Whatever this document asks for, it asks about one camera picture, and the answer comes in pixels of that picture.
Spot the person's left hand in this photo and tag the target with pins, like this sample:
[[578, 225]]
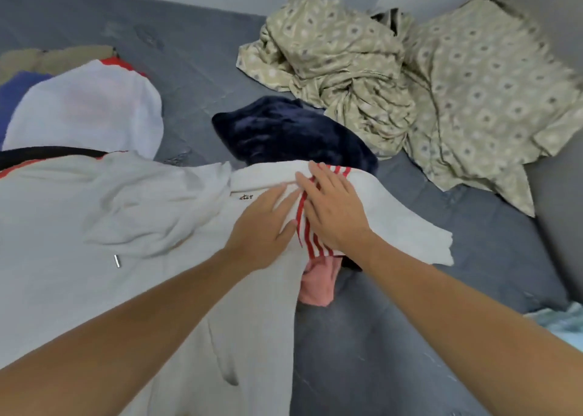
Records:
[[257, 229]]

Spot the person's right hand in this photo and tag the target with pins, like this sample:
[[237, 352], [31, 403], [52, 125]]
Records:
[[337, 215]]

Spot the person's right thumb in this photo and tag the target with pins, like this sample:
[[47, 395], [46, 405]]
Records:
[[309, 215]]

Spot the person's left thumb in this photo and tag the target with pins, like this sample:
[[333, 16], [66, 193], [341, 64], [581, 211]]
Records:
[[288, 231]]

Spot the person's right middle finger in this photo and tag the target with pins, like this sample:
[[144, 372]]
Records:
[[320, 173]]

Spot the white jacket with red stripes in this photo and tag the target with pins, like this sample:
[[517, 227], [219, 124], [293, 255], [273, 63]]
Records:
[[150, 247]]

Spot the person's right forearm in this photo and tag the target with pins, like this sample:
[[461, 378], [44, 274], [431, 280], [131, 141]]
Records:
[[464, 333]]

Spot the person's left forearm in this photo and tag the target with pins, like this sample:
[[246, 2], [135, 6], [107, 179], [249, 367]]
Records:
[[127, 338]]

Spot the navy fleece garment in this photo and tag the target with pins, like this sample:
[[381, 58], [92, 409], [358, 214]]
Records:
[[282, 133]]

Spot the pink cloth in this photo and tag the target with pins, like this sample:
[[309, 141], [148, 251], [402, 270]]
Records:
[[319, 282]]

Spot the crumpled beige patterned bedsheet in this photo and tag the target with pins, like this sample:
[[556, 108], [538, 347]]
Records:
[[328, 60]]

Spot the grey bedsheet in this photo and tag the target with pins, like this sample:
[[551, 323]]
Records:
[[391, 320]]

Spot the white cloth with red trim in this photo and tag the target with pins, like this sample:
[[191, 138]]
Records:
[[86, 108]]

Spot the grey upholstered headboard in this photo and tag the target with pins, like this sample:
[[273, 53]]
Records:
[[555, 201]]

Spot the black garment band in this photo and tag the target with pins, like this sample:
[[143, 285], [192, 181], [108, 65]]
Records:
[[50, 152]]

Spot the light blue cloth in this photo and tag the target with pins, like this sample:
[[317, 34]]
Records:
[[558, 324]]

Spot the tan garment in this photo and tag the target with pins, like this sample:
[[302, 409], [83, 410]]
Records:
[[54, 58]]

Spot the blue garment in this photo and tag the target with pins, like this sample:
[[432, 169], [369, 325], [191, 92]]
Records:
[[18, 96]]

